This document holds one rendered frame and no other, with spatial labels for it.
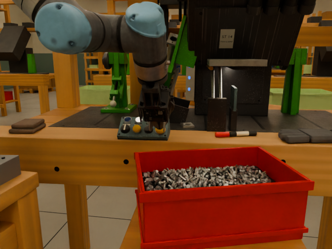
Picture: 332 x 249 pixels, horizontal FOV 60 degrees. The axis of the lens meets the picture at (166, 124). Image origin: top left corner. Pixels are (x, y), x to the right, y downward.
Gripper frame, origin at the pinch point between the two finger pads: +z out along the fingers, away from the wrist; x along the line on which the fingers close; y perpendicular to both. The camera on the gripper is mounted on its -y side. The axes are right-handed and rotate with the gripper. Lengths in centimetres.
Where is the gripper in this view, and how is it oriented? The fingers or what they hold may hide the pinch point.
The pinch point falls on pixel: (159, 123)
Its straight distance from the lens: 82.5
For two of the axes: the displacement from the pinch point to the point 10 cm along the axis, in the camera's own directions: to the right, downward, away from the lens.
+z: 0.6, 6.6, 7.4
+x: 9.9, 0.2, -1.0
